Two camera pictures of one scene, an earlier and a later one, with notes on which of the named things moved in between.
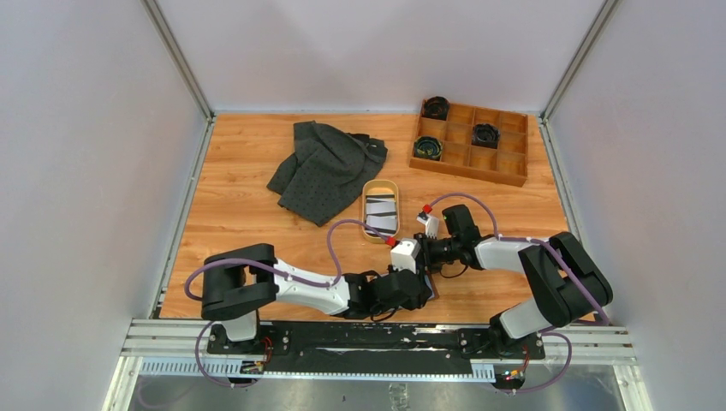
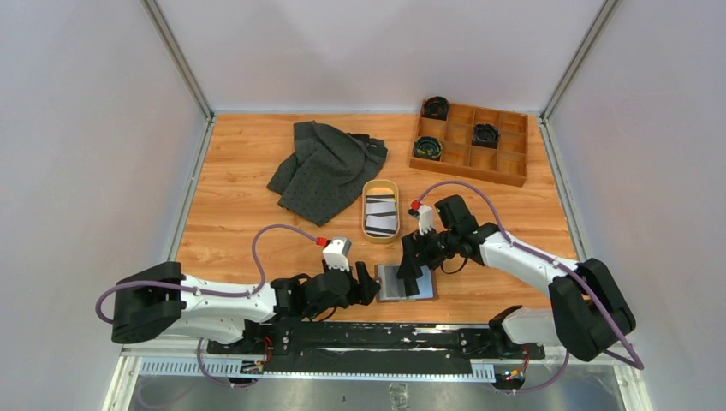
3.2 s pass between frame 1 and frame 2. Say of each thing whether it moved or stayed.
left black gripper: moved
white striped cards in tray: stayed
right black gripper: stayed
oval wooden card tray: stayed
